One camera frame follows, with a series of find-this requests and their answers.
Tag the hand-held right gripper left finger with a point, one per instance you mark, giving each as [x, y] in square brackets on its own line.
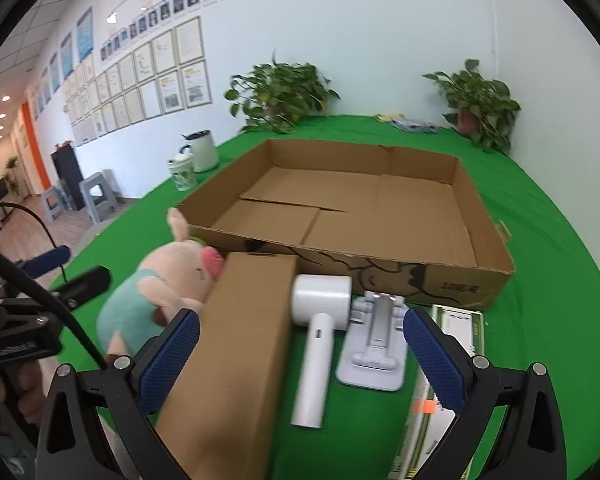
[172, 360]

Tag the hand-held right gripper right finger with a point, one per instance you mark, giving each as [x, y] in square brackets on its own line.
[435, 360]

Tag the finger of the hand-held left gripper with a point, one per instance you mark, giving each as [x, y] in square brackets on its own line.
[47, 260]
[82, 285]

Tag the small long cardboard box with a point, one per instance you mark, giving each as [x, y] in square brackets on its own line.
[240, 360]

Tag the pink pig plush toy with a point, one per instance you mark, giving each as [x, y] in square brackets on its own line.
[150, 285]

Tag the white hair dryer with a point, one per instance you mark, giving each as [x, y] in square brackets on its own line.
[320, 300]

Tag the large shallow cardboard box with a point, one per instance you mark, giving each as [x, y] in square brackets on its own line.
[380, 210]

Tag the person's left hand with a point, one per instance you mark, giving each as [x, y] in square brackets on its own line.
[25, 390]

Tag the green and white flat box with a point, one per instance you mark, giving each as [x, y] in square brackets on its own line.
[460, 327]

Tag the white folding phone stand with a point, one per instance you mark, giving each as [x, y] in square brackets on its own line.
[375, 355]

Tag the grey plastic stool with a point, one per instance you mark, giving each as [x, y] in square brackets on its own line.
[55, 200]
[97, 190]

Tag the black cabinet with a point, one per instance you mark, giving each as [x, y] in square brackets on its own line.
[67, 175]

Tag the glass cup with lid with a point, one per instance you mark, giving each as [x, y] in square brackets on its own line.
[182, 175]

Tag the green table cloth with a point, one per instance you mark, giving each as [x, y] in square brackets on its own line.
[530, 240]

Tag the white kettle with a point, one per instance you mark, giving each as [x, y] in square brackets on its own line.
[205, 152]

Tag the group of framed certificates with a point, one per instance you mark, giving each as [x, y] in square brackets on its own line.
[145, 80]

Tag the colourful packets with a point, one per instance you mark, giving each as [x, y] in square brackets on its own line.
[415, 125]

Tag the yellow flat item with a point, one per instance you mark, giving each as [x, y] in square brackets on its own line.
[385, 117]

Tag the potted plant in red pot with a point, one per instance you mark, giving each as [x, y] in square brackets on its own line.
[475, 105]

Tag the leafy potted plant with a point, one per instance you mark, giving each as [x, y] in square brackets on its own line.
[280, 90]

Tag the blue wall poster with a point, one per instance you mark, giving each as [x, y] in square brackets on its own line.
[85, 35]

